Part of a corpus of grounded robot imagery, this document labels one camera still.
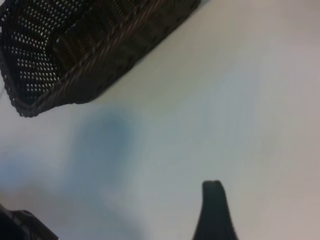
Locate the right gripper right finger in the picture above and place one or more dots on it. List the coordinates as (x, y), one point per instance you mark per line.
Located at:
(215, 215)

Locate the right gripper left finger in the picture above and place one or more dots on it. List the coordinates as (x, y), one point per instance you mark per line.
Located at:
(17, 227)

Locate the dark brown woven basket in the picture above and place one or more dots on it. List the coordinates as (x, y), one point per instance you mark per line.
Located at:
(100, 62)

